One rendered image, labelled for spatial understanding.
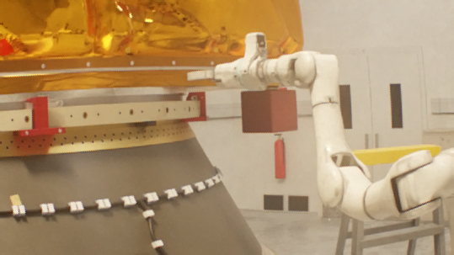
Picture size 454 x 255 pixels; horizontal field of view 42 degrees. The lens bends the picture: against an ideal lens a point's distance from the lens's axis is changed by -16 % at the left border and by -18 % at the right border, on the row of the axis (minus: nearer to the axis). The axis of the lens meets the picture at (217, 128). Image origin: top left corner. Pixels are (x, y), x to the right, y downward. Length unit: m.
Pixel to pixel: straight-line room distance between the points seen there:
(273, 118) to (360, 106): 7.09
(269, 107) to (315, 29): 7.55
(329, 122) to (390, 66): 7.68
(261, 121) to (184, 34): 0.54
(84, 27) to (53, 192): 0.43
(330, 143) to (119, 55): 0.63
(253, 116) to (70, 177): 0.95
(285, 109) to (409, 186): 1.27
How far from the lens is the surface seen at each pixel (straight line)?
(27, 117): 1.50
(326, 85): 1.46
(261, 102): 2.30
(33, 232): 1.45
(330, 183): 1.36
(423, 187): 1.13
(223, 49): 2.05
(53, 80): 1.63
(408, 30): 9.02
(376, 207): 1.24
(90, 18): 1.69
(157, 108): 1.76
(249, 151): 10.53
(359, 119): 9.36
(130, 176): 1.65
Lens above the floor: 1.70
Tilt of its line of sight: 2 degrees down
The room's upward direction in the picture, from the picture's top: 2 degrees counter-clockwise
